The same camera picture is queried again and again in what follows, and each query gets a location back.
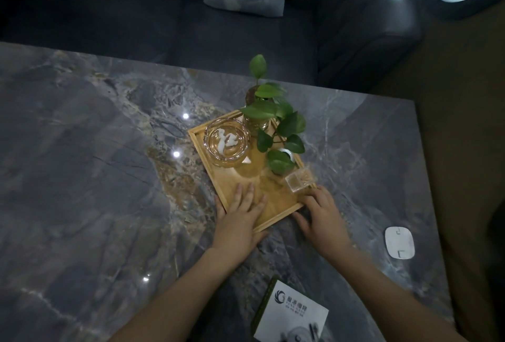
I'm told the person's left hand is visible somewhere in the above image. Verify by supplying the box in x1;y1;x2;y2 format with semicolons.
206;182;270;271

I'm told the person's right hand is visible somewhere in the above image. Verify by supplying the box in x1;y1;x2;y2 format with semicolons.
293;185;354;262

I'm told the wooden serving tray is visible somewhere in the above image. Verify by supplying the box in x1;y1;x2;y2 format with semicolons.
187;111;317;233

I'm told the person's right forearm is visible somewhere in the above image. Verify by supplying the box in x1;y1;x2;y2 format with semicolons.
329;244;460;342

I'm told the person's left forearm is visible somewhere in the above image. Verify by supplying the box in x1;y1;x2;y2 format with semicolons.
107;249;239;342

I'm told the small clear toothpick box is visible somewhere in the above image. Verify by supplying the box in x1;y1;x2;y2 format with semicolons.
284;168;316;195

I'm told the round glass ashtray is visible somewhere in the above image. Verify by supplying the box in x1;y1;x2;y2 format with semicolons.
204;118;250;166

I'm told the crumpled white tissue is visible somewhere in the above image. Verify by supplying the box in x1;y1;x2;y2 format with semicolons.
215;129;241;155

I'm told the glass plant vase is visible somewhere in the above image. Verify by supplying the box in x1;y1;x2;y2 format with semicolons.
242;84;277;132

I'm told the white box with green side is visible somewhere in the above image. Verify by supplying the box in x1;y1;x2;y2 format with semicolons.
251;275;330;342

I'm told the green leafy plant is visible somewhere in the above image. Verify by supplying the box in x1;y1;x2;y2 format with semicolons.
240;54;307;175

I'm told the white rounded square device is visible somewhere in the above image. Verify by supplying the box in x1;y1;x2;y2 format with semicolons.
385;226;416;260

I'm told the dark grey leather sofa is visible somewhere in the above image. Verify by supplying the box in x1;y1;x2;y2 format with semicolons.
0;0;431;93

